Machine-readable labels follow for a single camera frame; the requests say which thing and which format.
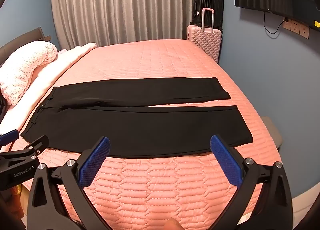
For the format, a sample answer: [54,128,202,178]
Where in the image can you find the black power cable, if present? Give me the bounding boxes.
[264,11,288,34]

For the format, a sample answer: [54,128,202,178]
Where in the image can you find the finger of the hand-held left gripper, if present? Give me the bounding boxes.
[0,135,50,168]
[0,130,20,146]

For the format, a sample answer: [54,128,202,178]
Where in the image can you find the black pants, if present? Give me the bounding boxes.
[20,77,253,158]

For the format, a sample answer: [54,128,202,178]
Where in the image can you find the wall socket panel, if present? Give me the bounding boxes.
[282,18,310,39]

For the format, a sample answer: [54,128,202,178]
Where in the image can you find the black suitcase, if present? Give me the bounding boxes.
[189,0,225,30]

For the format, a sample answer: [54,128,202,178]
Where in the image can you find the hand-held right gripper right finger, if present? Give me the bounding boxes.
[207,134,293,230]

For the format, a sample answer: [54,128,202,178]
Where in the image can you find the grey pleated curtain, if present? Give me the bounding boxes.
[51,0,207,50]

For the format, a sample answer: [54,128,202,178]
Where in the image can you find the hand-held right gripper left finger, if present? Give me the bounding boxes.
[27,136,118,230]

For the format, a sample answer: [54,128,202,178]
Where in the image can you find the pink floral pillow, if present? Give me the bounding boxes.
[0,41,58,106]

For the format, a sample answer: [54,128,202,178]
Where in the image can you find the pale pink blanket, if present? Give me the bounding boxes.
[0,43,98,153]

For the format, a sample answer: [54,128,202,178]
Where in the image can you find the pink suitcase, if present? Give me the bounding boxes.
[187,8,223,64]

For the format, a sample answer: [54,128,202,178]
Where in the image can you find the pink quilted bed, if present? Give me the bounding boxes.
[10,39,282,230]

